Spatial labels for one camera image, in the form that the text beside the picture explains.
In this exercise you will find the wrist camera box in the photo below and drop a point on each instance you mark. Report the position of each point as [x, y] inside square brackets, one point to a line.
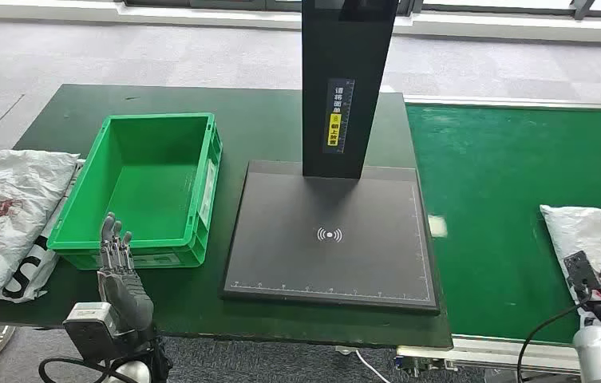
[585, 280]
[88, 328]

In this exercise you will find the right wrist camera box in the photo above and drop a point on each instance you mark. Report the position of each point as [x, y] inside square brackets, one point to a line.
[585, 280]

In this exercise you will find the dark green table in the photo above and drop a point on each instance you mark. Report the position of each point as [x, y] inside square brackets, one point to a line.
[258, 121]

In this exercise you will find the white parcel bag black letters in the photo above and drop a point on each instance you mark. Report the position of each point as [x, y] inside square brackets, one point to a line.
[30, 275]

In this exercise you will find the white crate label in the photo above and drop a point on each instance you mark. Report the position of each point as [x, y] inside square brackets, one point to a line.
[207, 190]

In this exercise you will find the green plastic crate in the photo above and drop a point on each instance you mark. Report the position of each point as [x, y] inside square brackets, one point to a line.
[136, 185]

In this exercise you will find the black yellow scanner label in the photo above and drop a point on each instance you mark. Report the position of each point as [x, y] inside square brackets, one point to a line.
[338, 116]

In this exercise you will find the white parcel bag red print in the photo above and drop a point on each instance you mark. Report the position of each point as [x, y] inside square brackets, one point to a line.
[9, 211]

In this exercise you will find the white window ledge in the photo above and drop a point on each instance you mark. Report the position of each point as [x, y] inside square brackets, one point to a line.
[67, 13]

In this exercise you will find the black inbound scanner machine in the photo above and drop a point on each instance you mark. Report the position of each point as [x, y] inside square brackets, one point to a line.
[332, 264]

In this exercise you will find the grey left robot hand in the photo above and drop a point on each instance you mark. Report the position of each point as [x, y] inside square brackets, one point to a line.
[125, 301]

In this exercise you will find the white bag black-red print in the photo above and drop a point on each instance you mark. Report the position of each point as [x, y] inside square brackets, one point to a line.
[596, 232]

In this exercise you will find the aluminium conveyor frame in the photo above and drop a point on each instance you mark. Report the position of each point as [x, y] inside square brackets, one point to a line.
[469, 346]

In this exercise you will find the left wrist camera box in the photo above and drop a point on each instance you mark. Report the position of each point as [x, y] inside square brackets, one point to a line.
[88, 328]

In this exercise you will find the green conveyor belt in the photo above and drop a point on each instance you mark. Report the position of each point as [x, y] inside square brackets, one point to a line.
[490, 185]

